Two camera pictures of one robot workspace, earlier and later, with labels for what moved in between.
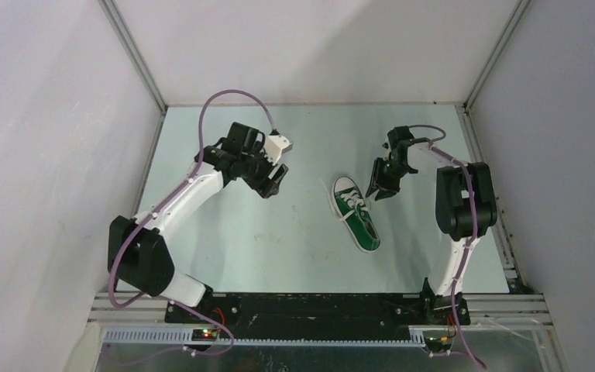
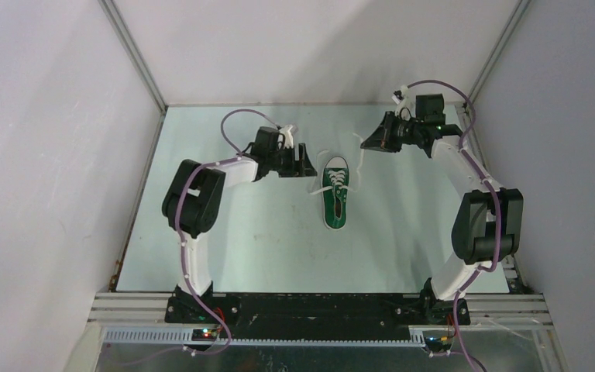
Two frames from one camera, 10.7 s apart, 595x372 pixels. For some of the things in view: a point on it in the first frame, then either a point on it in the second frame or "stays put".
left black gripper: (267, 188) → (299, 168)
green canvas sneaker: (355, 214) → (335, 193)
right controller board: (437, 344) stays put
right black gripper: (378, 180) → (380, 139)
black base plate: (318, 313) stays put
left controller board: (205, 335) stays put
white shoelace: (352, 198) → (336, 179)
